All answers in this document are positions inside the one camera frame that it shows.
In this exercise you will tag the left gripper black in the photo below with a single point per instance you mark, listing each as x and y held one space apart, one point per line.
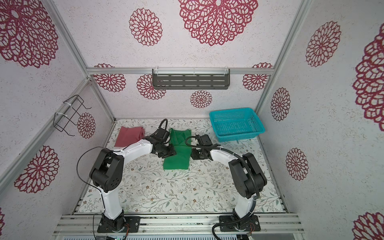
172 151

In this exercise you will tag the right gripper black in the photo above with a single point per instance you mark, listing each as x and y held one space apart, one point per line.
194 155

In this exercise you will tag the green tank top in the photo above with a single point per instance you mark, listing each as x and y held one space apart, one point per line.
181 160

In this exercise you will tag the pink tank top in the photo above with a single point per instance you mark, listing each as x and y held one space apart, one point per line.
129 136

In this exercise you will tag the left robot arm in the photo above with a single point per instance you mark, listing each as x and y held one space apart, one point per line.
107 174

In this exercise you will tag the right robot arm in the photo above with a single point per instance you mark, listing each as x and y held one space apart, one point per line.
248 177

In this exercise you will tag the teal plastic basket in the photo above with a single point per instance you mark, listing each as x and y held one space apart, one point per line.
236 124

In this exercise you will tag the grey wall shelf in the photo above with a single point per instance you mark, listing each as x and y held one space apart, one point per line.
191 79

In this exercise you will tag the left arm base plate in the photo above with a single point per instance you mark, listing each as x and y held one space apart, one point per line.
119 225

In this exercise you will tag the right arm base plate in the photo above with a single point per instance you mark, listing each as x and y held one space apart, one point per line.
250 224

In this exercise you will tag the black wire wall rack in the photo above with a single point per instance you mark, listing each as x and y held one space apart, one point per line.
62 120

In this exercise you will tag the aluminium front rail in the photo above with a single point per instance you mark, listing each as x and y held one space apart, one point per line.
178 224

